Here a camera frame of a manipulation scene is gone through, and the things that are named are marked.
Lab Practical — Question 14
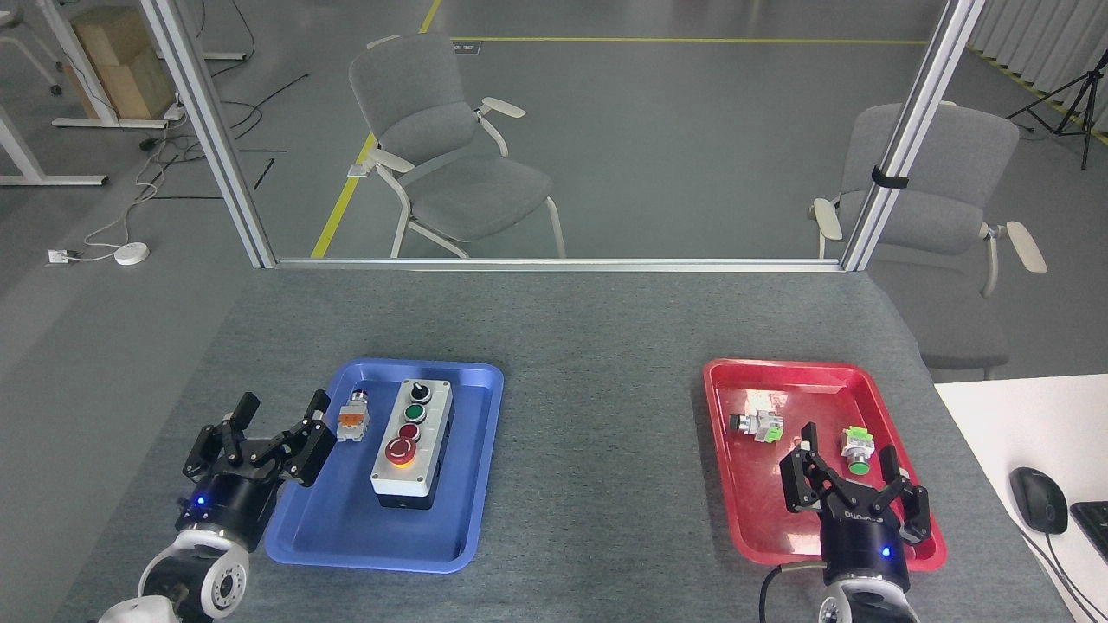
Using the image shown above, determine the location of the white desk frame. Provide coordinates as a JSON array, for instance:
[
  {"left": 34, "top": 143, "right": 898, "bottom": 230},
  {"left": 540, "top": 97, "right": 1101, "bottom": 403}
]
[{"left": 0, "top": 0, "right": 171, "bottom": 188}]

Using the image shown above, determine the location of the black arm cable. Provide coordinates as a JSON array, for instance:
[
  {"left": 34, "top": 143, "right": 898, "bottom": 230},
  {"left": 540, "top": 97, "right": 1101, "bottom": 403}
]
[{"left": 759, "top": 562, "right": 832, "bottom": 623}]

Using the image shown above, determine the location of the black mouse cable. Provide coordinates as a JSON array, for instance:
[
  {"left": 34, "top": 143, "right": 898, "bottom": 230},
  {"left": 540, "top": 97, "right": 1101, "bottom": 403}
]
[{"left": 1016, "top": 526, "right": 1108, "bottom": 623}]

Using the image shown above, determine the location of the orange and white button switch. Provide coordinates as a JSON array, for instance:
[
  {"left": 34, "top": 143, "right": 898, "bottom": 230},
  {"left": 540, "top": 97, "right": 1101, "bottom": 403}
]
[{"left": 335, "top": 390, "right": 372, "bottom": 445}]

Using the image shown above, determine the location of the silver post with black strap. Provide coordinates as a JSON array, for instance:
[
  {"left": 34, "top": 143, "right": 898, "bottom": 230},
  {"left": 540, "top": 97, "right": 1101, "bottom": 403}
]
[{"left": 839, "top": 0, "right": 989, "bottom": 273}]

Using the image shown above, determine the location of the green push button switch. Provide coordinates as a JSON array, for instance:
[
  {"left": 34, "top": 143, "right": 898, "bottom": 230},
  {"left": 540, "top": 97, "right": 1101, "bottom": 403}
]
[{"left": 841, "top": 425, "right": 878, "bottom": 477}]

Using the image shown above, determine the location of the black knob selector switch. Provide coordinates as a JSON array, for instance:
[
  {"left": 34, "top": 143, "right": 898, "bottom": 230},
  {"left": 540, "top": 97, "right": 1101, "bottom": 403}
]
[{"left": 728, "top": 409, "right": 786, "bottom": 445}]

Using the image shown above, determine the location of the black keyboard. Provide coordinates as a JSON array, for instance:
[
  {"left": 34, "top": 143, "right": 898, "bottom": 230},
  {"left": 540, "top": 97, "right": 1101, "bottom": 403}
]
[{"left": 1070, "top": 499, "right": 1108, "bottom": 564}]

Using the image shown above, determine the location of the white floor cable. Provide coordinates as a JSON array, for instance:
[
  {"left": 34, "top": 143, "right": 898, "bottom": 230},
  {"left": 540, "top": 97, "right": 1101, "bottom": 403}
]
[{"left": 80, "top": 111, "right": 187, "bottom": 257}]

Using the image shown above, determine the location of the black tripod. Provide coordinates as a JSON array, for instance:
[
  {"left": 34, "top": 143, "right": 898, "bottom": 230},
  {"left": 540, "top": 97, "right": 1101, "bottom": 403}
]
[{"left": 1005, "top": 64, "right": 1108, "bottom": 171}]

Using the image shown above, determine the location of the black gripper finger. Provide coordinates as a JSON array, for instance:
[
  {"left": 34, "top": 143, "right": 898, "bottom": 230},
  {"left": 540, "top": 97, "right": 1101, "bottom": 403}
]
[
  {"left": 878, "top": 446, "right": 935, "bottom": 547},
  {"left": 779, "top": 422, "right": 846, "bottom": 515},
  {"left": 247, "top": 389, "right": 339, "bottom": 491},
  {"left": 182, "top": 392, "right": 261, "bottom": 482}
]

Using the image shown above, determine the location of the silver aluminium post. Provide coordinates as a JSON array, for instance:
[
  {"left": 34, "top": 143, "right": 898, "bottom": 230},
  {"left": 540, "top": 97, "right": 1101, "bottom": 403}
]
[{"left": 138, "top": 0, "right": 279, "bottom": 270}]

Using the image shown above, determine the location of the white side desk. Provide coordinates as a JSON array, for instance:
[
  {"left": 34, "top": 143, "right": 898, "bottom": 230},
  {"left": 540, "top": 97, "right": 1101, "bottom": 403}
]
[{"left": 932, "top": 373, "right": 1108, "bottom": 623}]

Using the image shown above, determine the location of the red plastic tray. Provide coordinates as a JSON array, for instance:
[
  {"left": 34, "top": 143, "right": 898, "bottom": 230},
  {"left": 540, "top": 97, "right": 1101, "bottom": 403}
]
[{"left": 702, "top": 358, "right": 948, "bottom": 574}]

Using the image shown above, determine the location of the black computer mouse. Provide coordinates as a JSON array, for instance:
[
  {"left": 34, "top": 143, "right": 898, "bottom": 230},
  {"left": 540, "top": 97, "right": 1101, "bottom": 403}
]
[{"left": 1008, "top": 466, "right": 1070, "bottom": 536}]

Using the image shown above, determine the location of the grey four-button control box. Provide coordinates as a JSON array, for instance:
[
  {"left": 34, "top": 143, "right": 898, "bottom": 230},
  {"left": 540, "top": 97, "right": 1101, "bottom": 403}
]
[{"left": 370, "top": 378, "right": 454, "bottom": 511}]

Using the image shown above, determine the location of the brown cardboard box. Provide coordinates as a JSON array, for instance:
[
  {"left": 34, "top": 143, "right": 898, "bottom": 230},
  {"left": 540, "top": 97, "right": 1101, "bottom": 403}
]
[{"left": 67, "top": 6, "right": 179, "bottom": 121}]

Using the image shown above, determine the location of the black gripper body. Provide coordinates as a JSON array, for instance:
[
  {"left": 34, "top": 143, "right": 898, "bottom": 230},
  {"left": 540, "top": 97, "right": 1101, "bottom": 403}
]
[
  {"left": 177, "top": 462, "right": 287, "bottom": 555},
  {"left": 819, "top": 499, "right": 912, "bottom": 591}
]

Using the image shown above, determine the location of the grey chair with wide backrest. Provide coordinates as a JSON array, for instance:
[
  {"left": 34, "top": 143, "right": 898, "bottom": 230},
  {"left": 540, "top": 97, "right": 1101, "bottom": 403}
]
[{"left": 808, "top": 101, "right": 1049, "bottom": 382}]

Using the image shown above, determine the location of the blue plastic tray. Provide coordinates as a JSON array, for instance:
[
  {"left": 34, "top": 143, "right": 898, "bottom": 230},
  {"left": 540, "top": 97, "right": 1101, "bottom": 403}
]
[{"left": 264, "top": 358, "right": 506, "bottom": 575}]

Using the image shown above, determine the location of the grey chair with angled armrests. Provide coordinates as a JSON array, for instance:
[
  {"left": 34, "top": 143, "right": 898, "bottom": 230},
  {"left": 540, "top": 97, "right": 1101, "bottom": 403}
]
[{"left": 347, "top": 33, "right": 569, "bottom": 260}]

